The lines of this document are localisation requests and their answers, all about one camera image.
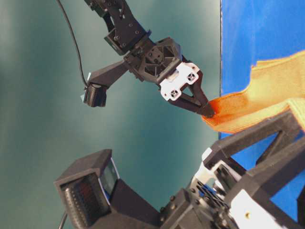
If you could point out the lower gripper black white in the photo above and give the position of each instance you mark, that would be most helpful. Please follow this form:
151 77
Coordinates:
202 205

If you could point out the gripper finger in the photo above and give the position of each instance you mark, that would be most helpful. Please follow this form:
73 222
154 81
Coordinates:
285 124
249 199

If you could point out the upper gripper black white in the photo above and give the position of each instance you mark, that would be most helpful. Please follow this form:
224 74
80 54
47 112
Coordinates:
162 63

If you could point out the orange towel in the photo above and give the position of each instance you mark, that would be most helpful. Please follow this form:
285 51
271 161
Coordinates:
276 86

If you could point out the upper black robot arm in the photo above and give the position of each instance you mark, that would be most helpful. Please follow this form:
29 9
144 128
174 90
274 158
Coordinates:
125 33

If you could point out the blue table cloth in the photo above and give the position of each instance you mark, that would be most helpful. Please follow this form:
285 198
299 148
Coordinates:
254 30

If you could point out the upper wrist camera black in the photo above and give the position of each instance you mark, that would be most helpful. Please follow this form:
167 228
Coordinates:
99 81

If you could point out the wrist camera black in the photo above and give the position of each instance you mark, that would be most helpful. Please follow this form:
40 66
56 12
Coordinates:
99 81
95 197

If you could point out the upper camera cable black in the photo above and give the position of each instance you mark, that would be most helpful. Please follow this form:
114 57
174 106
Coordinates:
74 43

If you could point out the camera cable black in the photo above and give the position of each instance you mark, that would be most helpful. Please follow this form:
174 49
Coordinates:
74 43
63 220

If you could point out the lower wrist camera black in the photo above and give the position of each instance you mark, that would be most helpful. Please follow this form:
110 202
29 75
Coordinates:
95 197

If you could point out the lower camera cable black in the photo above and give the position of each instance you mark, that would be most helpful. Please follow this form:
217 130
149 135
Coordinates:
63 220

